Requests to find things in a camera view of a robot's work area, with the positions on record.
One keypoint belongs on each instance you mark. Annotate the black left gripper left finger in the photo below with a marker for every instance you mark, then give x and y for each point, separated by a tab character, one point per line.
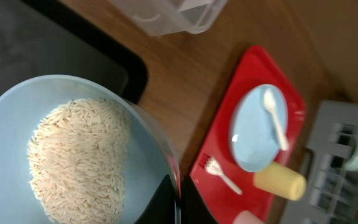
161	208

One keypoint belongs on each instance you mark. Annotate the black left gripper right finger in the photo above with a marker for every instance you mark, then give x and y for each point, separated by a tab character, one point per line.
193	208

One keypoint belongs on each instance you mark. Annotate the white plastic cup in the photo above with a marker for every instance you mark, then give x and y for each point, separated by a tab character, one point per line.
246	217

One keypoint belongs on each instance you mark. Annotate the yellow plastic cup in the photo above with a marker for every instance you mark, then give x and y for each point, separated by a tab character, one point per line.
280	180

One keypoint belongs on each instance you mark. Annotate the white rice pile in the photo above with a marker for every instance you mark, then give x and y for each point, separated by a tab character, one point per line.
76	160

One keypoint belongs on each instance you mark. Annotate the light blue plate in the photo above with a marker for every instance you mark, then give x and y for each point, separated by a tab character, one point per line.
252	139

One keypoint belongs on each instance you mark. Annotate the light blue bowl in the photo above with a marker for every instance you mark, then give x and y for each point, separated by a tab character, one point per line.
150	155

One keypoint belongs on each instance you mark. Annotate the white plastic spoon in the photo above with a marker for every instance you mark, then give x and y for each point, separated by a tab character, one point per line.
270	106

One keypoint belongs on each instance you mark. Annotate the grey dishwasher rack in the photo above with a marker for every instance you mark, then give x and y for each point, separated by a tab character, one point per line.
331	195

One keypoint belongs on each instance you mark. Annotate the red plastic tray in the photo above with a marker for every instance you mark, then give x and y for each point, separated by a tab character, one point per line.
256	67

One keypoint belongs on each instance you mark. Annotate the white plastic fork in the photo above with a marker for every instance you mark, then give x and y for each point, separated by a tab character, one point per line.
213	167

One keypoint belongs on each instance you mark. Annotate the clear plastic bin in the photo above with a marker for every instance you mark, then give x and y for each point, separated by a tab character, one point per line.
161	17

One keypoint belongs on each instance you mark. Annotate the black tray bin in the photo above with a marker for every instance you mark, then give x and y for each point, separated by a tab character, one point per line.
48	38

